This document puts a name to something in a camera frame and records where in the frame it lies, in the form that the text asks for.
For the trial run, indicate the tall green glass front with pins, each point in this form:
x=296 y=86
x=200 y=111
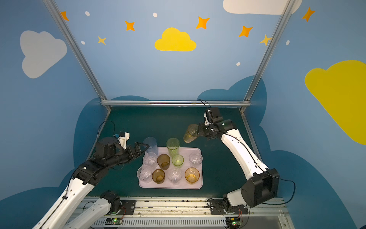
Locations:
x=173 y=146

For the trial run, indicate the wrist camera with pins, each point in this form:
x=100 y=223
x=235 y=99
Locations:
x=122 y=138
x=212 y=116

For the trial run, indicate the aluminium frame post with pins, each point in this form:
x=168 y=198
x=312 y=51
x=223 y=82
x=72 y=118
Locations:
x=278 y=31
x=62 y=25

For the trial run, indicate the aluminium rail front base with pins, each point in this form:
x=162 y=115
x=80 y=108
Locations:
x=188 y=213

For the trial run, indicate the left green circuit board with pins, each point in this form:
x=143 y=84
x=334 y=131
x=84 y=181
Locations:
x=113 y=221

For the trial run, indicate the dark amber dimpled glass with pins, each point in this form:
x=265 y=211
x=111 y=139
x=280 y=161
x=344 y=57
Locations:
x=158 y=176
x=163 y=161

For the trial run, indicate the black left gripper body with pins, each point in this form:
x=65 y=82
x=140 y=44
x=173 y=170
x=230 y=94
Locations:
x=134 y=151

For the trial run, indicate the frosted blue tall cup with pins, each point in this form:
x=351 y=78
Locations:
x=152 y=142

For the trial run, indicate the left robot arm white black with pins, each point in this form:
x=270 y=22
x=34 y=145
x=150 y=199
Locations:
x=58 y=215

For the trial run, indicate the aluminium frame right post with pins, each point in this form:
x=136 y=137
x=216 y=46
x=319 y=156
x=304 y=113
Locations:
x=278 y=31

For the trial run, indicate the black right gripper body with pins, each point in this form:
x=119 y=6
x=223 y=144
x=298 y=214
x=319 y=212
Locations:
x=202 y=131

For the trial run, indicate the pale green small glass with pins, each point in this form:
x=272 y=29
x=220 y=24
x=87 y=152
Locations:
x=178 y=160

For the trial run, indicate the aluminium frame left post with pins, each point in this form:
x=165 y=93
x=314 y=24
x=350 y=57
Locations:
x=62 y=25

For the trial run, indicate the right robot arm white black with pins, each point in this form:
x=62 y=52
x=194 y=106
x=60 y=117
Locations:
x=262 y=182

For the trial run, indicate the green circuit board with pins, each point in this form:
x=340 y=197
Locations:
x=113 y=221
x=233 y=223

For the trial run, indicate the right green circuit board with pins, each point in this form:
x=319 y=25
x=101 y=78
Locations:
x=233 y=223

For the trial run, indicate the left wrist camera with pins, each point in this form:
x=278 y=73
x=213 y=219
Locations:
x=122 y=138

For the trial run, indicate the yellow amber smooth glass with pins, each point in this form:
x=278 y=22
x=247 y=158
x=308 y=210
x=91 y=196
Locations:
x=192 y=175

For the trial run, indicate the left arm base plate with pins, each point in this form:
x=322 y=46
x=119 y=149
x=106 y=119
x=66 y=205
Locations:
x=124 y=207

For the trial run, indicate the aluminium frame horizontal bar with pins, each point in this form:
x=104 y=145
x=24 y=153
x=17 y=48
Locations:
x=197 y=103

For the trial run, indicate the tall green yellow glass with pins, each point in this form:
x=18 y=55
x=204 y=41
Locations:
x=191 y=133

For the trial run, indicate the clear faceted glass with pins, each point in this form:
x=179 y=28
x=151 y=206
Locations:
x=175 y=176
x=144 y=174
x=150 y=160

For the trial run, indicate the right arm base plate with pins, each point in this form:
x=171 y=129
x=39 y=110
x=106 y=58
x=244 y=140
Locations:
x=217 y=207

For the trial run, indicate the lilac plastic tray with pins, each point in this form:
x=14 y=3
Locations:
x=183 y=184

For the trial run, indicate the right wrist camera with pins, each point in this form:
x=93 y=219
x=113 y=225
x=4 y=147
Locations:
x=212 y=116

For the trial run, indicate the clear smooth glass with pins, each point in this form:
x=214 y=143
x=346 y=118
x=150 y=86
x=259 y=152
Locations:
x=195 y=159

